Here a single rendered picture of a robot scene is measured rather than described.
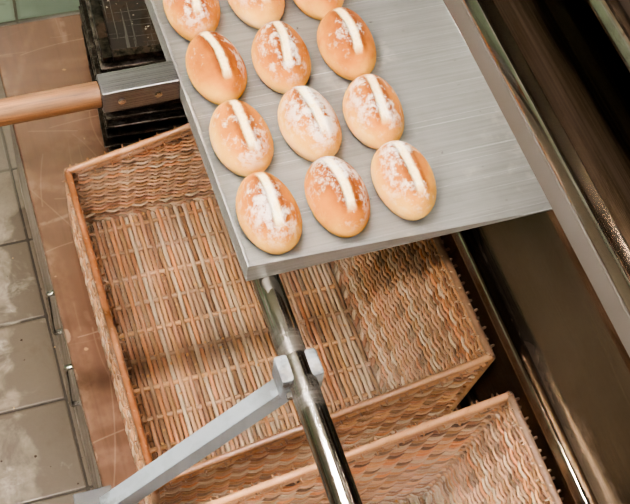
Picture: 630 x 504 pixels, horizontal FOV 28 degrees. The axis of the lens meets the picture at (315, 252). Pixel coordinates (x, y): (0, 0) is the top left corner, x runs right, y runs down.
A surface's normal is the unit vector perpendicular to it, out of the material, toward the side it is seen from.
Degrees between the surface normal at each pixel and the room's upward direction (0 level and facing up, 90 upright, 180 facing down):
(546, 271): 70
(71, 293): 0
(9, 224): 0
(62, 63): 0
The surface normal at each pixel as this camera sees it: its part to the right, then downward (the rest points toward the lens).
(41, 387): 0.09, -0.56
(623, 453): -0.86, 0.00
